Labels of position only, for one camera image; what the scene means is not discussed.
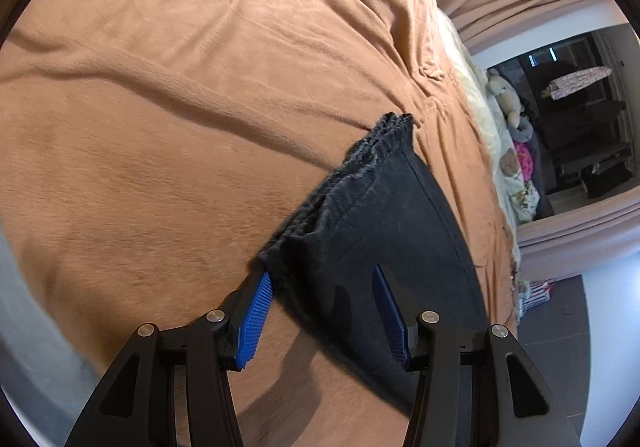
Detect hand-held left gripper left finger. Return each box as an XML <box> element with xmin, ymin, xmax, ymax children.
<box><xmin>65</xmin><ymin>267</ymin><xmax>275</xmax><ymax>447</ymax></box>

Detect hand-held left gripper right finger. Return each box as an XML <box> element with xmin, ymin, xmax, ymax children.
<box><xmin>372</xmin><ymin>264</ymin><xmax>581</xmax><ymax>447</ymax></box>

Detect black pants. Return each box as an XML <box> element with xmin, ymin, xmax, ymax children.
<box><xmin>257</xmin><ymin>112</ymin><xmax>493</xmax><ymax>420</ymax></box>

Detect white patterned cloth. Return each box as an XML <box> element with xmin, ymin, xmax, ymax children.
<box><xmin>510</xmin><ymin>182</ymin><xmax>542</xmax><ymax>224</ymax></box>

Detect bear print pillow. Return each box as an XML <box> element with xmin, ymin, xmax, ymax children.
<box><xmin>487</xmin><ymin>97</ymin><xmax>538</xmax><ymax>208</ymax></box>

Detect pink curtain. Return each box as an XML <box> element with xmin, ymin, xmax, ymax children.
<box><xmin>517</xmin><ymin>194</ymin><xmax>640</xmax><ymax>280</ymax></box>
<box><xmin>435</xmin><ymin>0</ymin><xmax>618</xmax><ymax>50</ymax></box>

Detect pink fluffy cloth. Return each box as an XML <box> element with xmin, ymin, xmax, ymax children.
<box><xmin>515</xmin><ymin>141</ymin><xmax>536</xmax><ymax>180</ymax></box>

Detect orange blanket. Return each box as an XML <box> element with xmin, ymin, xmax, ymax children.
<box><xmin>0</xmin><ymin>0</ymin><xmax>523</xmax><ymax>447</ymax></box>

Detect grey plush toy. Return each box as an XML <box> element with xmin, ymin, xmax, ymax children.
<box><xmin>515</xmin><ymin>112</ymin><xmax>535</xmax><ymax>143</ymax></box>

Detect beige plush toy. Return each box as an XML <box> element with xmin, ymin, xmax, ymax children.
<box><xmin>485</xmin><ymin>68</ymin><xmax>523</xmax><ymax>125</ymax></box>

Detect black hanging coat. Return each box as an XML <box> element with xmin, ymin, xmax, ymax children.
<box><xmin>537</xmin><ymin>100</ymin><xmax>628</xmax><ymax>153</ymax></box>

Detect floral hanging garment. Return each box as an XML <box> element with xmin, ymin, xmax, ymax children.
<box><xmin>546</xmin><ymin>67</ymin><xmax>613</xmax><ymax>100</ymax></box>

